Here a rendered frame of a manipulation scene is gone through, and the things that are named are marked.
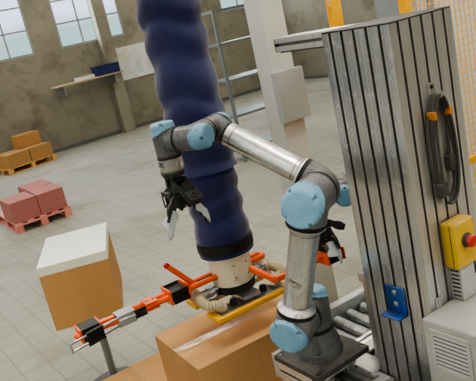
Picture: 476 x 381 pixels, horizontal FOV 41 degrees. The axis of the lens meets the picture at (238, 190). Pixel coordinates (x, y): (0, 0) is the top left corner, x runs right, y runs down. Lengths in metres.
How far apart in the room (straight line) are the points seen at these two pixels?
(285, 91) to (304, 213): 2.09
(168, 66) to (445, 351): 1.28
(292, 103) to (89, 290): 1.60
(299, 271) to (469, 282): 0.48
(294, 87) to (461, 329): 2.28
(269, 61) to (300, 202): 2.13
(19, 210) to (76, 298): 5.19
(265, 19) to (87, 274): 1.79
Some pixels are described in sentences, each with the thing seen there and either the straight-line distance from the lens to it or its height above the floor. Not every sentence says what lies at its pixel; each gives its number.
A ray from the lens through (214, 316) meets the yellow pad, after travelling 2.43.
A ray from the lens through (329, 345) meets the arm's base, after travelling 2.06.
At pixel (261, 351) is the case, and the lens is 2.50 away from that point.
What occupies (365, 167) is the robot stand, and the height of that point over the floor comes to 1.64.
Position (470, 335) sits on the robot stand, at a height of 1.23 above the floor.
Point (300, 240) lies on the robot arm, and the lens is 1.75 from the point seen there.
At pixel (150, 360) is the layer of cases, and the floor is 0.54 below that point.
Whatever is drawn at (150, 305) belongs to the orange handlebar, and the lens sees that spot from 2.39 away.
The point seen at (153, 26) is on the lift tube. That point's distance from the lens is 2.26.
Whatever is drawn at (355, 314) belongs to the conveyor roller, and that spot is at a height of 0.54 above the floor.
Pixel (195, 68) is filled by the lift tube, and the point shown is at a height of 1.98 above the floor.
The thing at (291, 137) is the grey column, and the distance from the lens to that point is 3.81.
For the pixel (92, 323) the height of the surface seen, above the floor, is 1.20.
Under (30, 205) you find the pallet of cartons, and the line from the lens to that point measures 8.96.
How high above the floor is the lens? 2.12
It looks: 15 degrees down
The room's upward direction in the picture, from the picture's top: 13 degrees counter-clockwise
